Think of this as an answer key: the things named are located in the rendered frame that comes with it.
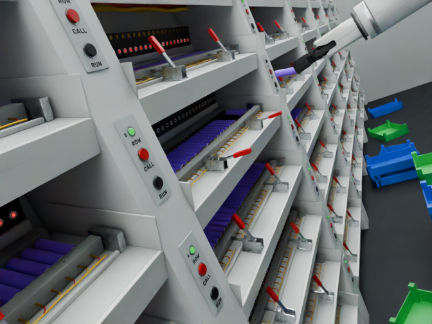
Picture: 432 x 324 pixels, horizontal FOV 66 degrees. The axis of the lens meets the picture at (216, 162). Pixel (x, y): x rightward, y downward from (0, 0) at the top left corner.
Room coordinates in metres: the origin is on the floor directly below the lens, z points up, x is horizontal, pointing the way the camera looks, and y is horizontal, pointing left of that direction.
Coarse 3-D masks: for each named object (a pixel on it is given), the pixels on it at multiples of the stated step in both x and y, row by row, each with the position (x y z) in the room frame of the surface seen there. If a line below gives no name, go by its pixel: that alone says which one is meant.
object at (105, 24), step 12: (96, 12) 0.82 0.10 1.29; (108, 12) 0.85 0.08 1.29; (120, 12) 0.89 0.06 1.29; (132, 12) 0.93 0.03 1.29; (156, 12) 1.03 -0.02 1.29; (168, 12) 1.09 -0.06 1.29; (108, 24) 0.83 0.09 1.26; (120, 24) 0.87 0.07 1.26; (132, 24) 0.91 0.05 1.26; (144, 24) 0.96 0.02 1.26; (156, 24) 1.01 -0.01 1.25; (168, 24) 1.06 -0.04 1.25; (24, 204) 0.50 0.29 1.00; (36, 216) 0.51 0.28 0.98
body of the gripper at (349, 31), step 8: (352, 16) 0.78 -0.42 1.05; (344, 24) 0.77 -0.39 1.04; (352, 24) 0.76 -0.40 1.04; (328, 32) 0.80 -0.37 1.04; (336, 32) 0.78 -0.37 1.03; (344, 32) 0.77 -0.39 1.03; (352, 32) 0.76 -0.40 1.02; (360, 32) 0.76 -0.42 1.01; (320, 40) 0.80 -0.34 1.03; (328, 40) 0.79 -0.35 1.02; (336, 40) 0.78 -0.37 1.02; (344, 40) 0.77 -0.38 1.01; (352, 40) 0.77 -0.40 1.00; (320, 48) 0.82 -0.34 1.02; (336, 48) 0.78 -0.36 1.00; (328, 56) 0.79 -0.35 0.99
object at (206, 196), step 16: (224, 96) 1.08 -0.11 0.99; (240, 96) 1.06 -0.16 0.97; (256, 96) 1.03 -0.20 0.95; (272, 96) 1.01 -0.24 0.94; (208, 112) 1.01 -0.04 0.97; (272, 112) 1.00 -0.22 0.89; (176, 128) 0.83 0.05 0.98; (272, 128) 0.92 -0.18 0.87; (160, 144) 0.77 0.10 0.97; (240, 144) 0.76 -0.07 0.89; (256, 144) 0.79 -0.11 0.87; (240, 160) 0.68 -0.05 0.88; (208, 176) 0.61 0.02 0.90; (224, 176) 0.60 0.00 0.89; (240, 176) 0.68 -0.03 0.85; (192, 192) 0.56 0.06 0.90; (208, 192) 0.55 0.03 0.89; (224, 192) 0.60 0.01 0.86; (192, 208) 0.49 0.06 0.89; (208, 208) 0.53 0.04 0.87
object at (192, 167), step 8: (248, 112) 0.95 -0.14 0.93; (256, 112) 0.98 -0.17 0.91; (240, 120) 0.88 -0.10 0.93; (232, 128) 0.82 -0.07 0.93; (240, 128) 0.85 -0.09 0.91; (248, 128) 0.85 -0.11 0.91; (224, 136) 0.76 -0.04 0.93; (232, 136) 0.80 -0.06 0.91; (216, 144) 0.72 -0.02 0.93; (224, 144) 0.75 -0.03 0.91; (232, 144) 0.75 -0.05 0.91; (200, 152) 0.68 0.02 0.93; (208, 152) 0.67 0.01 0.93; (216, 152) 0.71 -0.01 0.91; (192, 160) 0.64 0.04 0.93; (200, 160) 0.64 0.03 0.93; (184, 168) 0.60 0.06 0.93; (192, 168) 0.61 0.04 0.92; (200, 168) 0.64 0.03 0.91; (176, 176) 0.58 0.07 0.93; (184, 176) 0.58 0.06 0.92; (192, 176) 0.61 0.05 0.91; (200, 176) 0.60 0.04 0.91
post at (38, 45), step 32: (32, 0) 0.41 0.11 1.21; (0, 32) 0.44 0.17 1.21; (32, 32) 0.42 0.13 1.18; (64, 32) 0.43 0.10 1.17; (96, 32) 0.47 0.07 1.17; (0, 64) 0.46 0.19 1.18; (32, 64) 0.43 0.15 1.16; (64, 64) 0.41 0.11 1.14; (96, 96) 0.43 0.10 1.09; (128, 96) 0.47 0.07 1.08; (96, 128) 0.41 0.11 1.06; (96, 160) 0.42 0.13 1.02; (128, 160) 0.42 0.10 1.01; (160, 160) 0.47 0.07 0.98; (32, 192) 0.50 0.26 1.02; (64, 192) 0.46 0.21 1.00; (96, 192) 0.44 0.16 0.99; (128, 192) 0.41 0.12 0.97; (160, 224) 0.42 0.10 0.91; (192, 224) 0.47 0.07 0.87; (160, 288) 0.43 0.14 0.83; (192, 288) 0.42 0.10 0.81; (224, 288) 0.47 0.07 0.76; (192, 320) 0.41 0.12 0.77; (224, 320) 0.44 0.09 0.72
